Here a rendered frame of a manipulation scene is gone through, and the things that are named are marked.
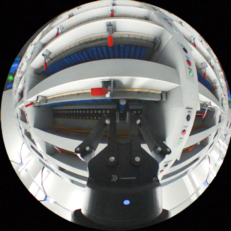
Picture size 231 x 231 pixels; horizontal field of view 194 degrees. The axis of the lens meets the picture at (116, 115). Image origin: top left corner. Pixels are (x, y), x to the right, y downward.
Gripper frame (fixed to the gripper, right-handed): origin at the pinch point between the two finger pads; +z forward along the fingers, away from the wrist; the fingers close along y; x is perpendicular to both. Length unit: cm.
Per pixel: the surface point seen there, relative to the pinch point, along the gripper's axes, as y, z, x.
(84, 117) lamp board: -18.2, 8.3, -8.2
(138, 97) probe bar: 4.1, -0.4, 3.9
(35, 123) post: -47.7, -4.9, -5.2
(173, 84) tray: 10.9, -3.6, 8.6
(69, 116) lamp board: -28.4, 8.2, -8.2
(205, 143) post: 83, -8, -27
